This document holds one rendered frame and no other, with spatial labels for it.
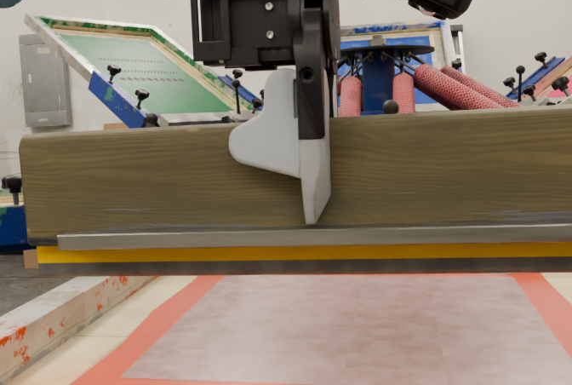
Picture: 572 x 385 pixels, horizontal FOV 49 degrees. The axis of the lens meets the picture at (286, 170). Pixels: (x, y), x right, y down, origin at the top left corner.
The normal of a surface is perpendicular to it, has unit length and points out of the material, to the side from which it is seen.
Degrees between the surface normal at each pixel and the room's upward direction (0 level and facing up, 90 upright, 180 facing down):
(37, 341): 90
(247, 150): 84
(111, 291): 90
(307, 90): 103
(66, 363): 0
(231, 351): 0
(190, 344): 0
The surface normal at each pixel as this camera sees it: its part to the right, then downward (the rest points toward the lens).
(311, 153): -0.16, 0.33
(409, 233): -0.18, 0.11
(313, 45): -0.18, -0.17
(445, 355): -0.04, -0.99
